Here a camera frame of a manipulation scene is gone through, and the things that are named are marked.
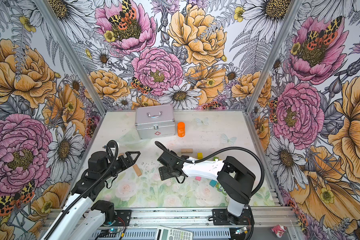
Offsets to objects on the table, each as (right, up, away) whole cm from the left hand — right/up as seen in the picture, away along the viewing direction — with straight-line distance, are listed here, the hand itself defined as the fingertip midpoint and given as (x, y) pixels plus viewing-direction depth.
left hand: (136, 160), depth 77 cm
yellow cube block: (+35, -1, +19) cm, 39 cm away
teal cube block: (+40, -14, +7) cm, 43 cm away
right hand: (+16, -11, +7) cm, 21 cm away
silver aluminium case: (+6, +20, +19) cm, 28 cm away
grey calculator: (+15, -32, -8) cm, 36 cm away
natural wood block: (+26, +2, +20) cm, 33 cm away
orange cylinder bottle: (+22, +15, +25) cm, 37 cm away
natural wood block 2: (-3, -9, +12) cm, 15 cm away
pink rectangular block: (+33, -12, +10) cm, 36 cm away
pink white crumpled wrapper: (+67, -29, -10) cm, 73 cm away
